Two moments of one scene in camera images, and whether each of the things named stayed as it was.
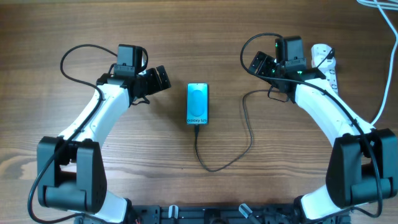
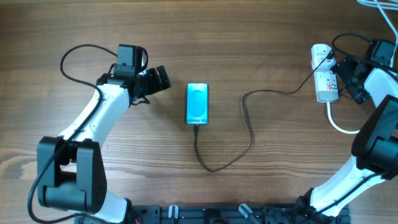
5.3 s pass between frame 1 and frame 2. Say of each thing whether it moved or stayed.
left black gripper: stayed
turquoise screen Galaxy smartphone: stayed
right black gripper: moved
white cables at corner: stayed
